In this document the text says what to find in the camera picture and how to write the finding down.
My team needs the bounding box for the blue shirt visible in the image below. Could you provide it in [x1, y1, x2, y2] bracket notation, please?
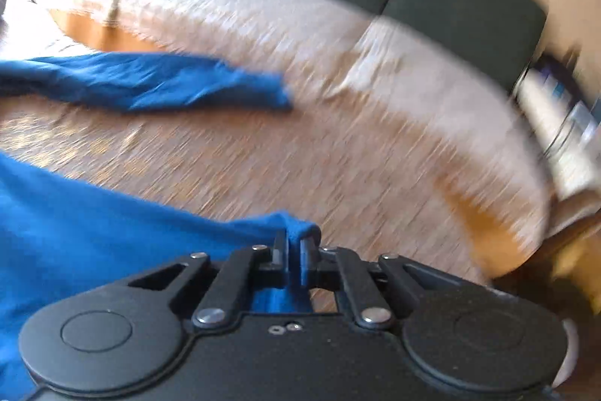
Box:
[0, 52, 323, 401]

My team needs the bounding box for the floral lace tablecloth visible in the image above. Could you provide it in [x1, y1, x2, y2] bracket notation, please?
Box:
[0, 37, 496, 317]

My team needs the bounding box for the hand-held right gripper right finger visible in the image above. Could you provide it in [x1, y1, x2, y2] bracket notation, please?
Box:
[300, 236, 470, 330]

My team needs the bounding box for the wooden armchair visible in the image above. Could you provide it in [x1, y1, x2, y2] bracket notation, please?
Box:
[509, 44, 601, 289]

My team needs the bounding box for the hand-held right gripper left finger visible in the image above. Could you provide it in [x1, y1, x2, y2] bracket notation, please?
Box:
[127, 229, 288, 330]

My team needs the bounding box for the beige lace sofa cover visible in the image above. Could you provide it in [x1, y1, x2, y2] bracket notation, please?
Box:
[32, 0, 556, 254]

